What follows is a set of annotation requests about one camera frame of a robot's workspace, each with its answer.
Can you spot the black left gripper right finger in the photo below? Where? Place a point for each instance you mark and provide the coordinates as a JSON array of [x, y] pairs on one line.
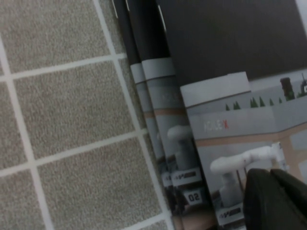
[[292, 191]]

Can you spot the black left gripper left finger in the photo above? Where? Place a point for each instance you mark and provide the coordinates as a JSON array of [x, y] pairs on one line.
[[256, 203]]

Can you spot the AgileX brochure with cover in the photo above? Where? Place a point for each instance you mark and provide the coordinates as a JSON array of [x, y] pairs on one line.
[[227, 60]]

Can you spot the AgileX brochure under cover copy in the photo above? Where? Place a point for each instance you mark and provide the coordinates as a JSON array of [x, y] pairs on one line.
[[156, 72]]

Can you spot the AgileX brochure lowest in stack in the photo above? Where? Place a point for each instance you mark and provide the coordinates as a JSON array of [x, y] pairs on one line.
[[138, 74]]

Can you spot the grey white-checked tablecloth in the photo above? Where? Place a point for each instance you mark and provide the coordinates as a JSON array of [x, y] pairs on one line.
[[72, 119]]

